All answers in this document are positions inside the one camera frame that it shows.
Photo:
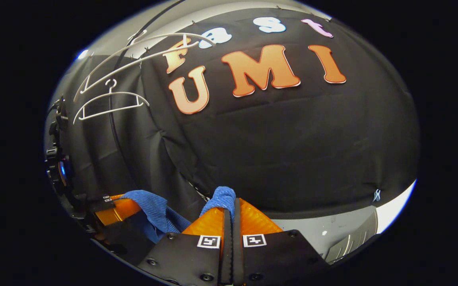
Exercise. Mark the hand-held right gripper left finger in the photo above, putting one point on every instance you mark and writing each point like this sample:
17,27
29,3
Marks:
226,254

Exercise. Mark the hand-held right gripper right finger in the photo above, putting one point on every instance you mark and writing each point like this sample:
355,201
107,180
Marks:
237,254

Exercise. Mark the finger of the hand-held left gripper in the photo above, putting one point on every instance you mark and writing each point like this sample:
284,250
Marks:
113,212

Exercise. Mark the white plastic clothes hanger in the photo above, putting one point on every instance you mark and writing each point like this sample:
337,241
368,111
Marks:
111,93
153,57

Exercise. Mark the grey ribbed panel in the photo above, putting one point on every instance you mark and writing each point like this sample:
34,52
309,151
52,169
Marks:
352,242

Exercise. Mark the black backdrop cloth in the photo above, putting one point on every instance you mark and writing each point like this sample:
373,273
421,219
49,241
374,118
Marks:
292,139

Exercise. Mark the small white clip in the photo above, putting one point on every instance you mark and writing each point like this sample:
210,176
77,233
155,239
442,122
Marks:
376,195

